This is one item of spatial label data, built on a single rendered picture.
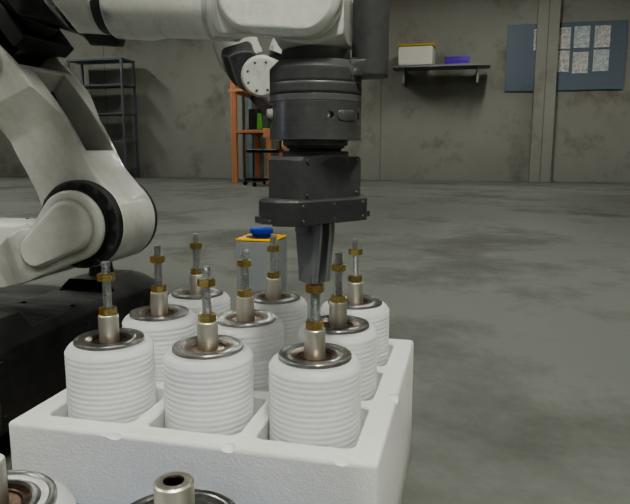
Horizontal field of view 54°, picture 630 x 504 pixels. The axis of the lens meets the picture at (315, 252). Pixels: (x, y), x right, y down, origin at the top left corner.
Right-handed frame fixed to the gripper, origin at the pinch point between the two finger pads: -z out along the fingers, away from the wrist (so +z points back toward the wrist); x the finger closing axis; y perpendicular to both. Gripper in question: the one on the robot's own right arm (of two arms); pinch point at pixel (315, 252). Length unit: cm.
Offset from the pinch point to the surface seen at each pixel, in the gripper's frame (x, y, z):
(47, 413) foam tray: -20.2, 20.6, -18.1
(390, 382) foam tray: 14.3, 2.2, -18.0
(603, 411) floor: 68, -2, -36
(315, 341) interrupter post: -0.7, -0.9, -8.9
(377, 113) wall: 696, 639, 66
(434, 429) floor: 39, 14, -36
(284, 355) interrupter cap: -2.6, 1.7, -10.7
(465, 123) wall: 774, 529, 50
